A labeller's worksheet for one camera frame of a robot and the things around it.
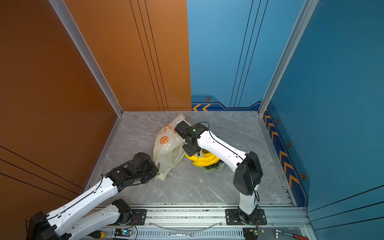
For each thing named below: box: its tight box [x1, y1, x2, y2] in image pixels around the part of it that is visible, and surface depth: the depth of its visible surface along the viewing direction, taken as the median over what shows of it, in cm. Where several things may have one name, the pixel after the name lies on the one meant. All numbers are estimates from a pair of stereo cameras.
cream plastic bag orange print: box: [153, 113, 186, 181], surface depth 88 cm
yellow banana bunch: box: [185, 152, 220, 167], surface depth 83 cm
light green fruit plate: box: [201, 160, 225, 172], surface depth 87 cm
